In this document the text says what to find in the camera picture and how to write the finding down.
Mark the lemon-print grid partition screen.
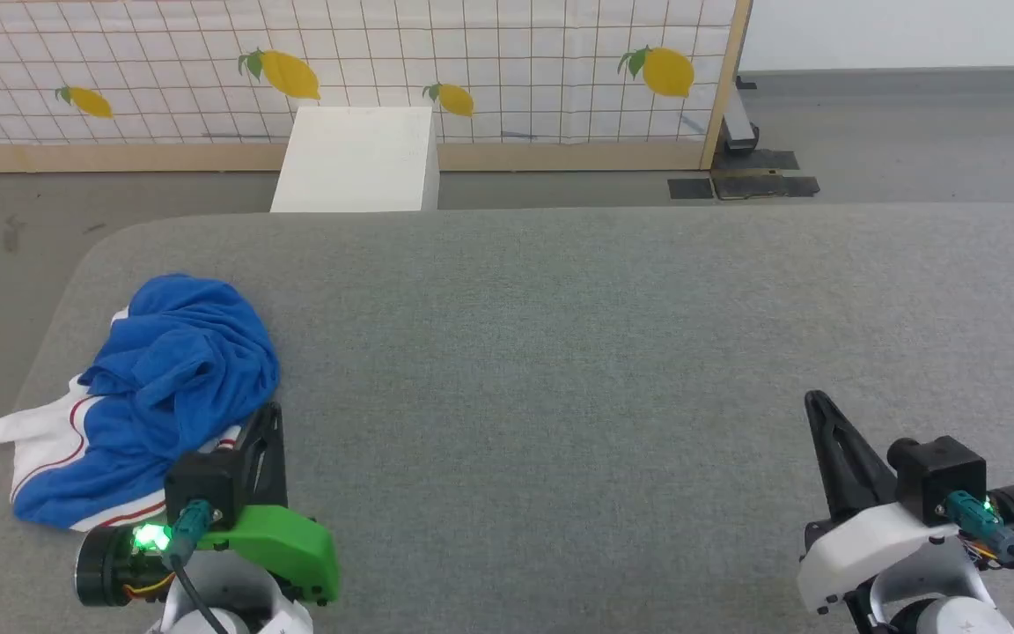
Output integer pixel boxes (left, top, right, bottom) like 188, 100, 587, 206
0, 0, 753, 173

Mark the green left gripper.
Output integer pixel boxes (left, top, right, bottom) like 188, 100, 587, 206
197, 402, 341, 607

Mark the lemon print grid panel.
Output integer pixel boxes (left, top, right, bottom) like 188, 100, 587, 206
0, 0, 741, 146

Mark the black cable with teal plug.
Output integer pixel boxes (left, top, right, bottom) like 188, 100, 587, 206
164, 499, 233, 634
947, 491, 1014, 617

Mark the white box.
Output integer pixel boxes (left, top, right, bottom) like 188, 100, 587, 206
270, 106, 440, 213

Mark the grey metal partition foot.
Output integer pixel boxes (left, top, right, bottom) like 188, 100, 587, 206
723, 77, 760, 152

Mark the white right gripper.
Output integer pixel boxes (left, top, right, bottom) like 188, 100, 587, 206
796, 390, 966, 615

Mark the grey fabric sofa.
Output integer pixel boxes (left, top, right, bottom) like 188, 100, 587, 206
0, 204, 1014, 634

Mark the blue shirt with white sleeves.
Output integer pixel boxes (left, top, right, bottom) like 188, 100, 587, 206
0, 273, 282, 534

